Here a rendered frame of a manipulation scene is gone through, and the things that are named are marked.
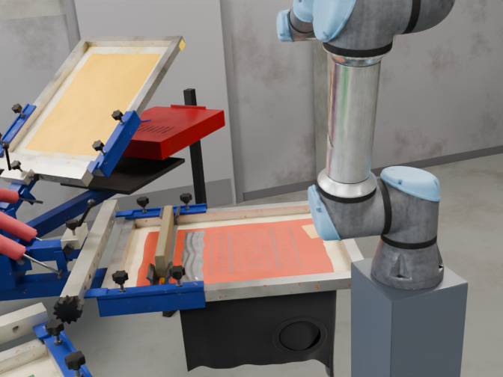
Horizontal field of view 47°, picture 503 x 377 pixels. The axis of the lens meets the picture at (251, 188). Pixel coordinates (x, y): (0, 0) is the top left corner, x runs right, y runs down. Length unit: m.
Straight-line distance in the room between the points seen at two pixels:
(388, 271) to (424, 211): 0.15
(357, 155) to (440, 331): 0.45
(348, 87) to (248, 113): 3.59
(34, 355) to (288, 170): 3.54
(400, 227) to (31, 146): 1.85
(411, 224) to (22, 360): 0.99
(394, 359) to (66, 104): 1.95
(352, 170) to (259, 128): 3.57
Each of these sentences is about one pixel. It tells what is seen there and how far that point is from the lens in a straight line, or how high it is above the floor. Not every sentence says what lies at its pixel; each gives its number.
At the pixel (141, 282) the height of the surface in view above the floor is 0.96.
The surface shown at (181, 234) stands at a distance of 2.08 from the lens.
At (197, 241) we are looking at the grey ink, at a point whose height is 0.96.
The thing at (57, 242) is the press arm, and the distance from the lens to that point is 1.98.
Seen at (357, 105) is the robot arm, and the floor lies 1.61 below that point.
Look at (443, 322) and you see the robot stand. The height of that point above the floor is 1.12.
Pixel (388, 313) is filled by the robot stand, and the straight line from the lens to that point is 1.23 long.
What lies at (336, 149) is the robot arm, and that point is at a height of 1.52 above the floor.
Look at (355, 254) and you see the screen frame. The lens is 1.81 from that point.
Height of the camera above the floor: 1.85
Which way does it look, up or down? 21 degrees down
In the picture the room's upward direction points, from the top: 4 degrees counter-clockwise
